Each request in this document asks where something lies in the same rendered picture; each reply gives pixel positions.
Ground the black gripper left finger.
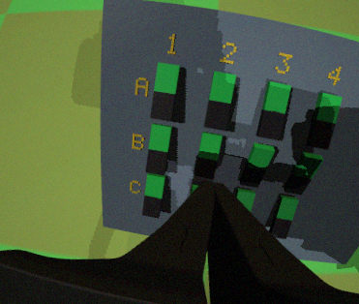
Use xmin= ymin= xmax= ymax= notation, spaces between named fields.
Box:
xmin=0 ymin=180 xmax=215 ymax=304

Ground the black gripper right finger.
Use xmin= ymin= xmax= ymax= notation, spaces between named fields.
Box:
xmin=207 ymin=182 xmax=359 ymax=304

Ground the grey switch panel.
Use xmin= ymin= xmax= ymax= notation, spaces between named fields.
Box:
xmin=101 ymin=0 xmax=359 ymax=265

